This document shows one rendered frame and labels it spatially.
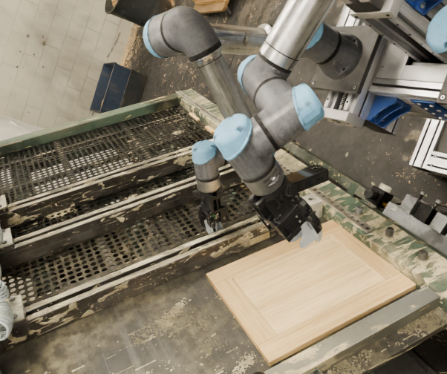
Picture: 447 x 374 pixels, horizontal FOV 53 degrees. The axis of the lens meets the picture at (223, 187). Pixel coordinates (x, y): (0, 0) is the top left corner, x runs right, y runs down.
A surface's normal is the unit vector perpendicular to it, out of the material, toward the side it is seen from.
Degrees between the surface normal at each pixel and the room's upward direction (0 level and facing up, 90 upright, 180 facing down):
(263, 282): 54
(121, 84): 90
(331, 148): 0
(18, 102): 90
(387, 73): 0
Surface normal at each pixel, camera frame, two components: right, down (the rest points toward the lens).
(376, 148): -0.78, -0.23
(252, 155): 0.23, 0.52
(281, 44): -0.34, 0.33
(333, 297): -0.11, -0.84
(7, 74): 0.52, 0.26
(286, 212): -0.53, -0.64
